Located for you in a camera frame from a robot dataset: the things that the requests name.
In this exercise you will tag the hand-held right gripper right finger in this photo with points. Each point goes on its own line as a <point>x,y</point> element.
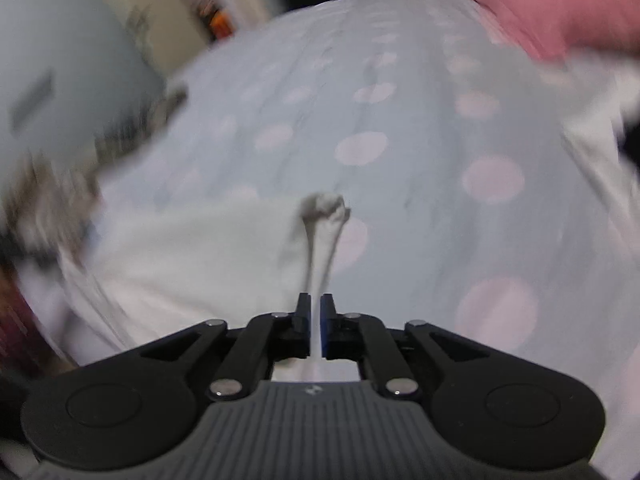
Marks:
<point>326,330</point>

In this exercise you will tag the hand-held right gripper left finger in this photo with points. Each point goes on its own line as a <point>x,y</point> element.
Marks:
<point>304,330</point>

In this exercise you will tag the white sweater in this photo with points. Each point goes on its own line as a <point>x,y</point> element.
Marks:
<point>200,260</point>

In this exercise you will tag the bed with dotted grey sheet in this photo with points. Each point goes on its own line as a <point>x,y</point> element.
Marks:
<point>425,110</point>

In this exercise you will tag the maroon printed cloth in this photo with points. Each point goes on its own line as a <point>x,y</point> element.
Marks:
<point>20,325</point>

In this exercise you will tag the olive ribbed garment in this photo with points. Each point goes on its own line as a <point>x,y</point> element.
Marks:
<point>45,210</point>

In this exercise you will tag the red stool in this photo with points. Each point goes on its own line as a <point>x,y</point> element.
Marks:
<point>220,22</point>

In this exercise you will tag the pink pillow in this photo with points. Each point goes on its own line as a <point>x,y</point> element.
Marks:
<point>540,5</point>

